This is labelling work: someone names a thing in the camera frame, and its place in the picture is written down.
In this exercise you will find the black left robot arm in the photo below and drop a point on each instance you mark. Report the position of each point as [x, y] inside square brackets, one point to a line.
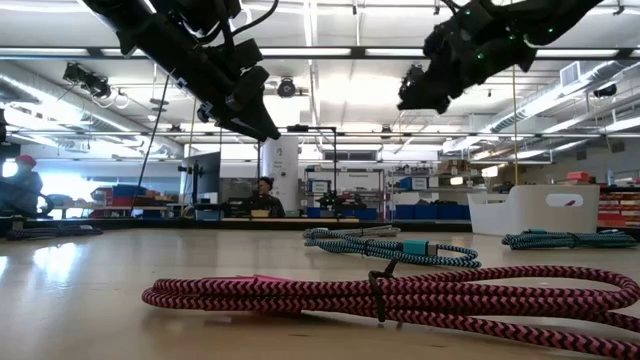
[150, 30]

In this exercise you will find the black ceiling-mounted device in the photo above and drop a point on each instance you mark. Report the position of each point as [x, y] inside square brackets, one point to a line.
[87, 80]

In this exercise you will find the metal shelving rack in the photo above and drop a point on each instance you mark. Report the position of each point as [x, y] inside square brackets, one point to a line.
[345, 180]

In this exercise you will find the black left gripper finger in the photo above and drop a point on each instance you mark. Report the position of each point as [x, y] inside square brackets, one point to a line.
[220, 125]
[255, 120]

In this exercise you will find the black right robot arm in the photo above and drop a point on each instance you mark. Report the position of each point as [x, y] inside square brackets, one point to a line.
[550, 17]

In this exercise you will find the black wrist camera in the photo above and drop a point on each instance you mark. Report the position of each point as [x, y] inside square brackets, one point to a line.
[414, 76]
[250, 75]

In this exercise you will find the white round column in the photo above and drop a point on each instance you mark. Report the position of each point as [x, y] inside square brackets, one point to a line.
[282, 170]

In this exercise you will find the person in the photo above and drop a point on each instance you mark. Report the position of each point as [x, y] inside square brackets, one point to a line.
[22, 190]
[267, 200]

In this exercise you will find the shelf of red boxes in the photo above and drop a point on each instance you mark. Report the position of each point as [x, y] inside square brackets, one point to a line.
[620, 207]

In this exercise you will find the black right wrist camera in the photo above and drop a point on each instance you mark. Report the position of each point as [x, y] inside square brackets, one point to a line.
[414, 76]

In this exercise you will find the white plastic bin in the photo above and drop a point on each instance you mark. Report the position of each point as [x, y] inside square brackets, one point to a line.
[500, 215]

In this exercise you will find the black aluminium table frame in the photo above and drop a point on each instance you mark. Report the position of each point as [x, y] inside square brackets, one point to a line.
[150, 225]

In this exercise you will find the background black monitor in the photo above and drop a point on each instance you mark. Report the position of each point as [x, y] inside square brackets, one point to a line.
[202, 180]

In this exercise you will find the overhead light bar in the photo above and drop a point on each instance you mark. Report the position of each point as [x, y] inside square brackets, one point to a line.
[310, 52]

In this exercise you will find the black overhead camera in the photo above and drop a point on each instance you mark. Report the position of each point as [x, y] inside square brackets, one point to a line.
[286, 88]

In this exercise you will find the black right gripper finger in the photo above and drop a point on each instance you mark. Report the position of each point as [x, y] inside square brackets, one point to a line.
[444, 102]
[415, 104]

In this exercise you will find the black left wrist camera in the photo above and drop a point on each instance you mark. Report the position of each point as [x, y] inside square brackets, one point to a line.
[250, 75]

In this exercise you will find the blue storage bin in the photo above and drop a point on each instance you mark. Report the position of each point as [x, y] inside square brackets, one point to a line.
[405, 212]
[454, 212]
[427, 212]

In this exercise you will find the stack of red blue bins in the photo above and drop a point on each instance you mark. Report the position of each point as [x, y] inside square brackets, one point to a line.
[125, 197]

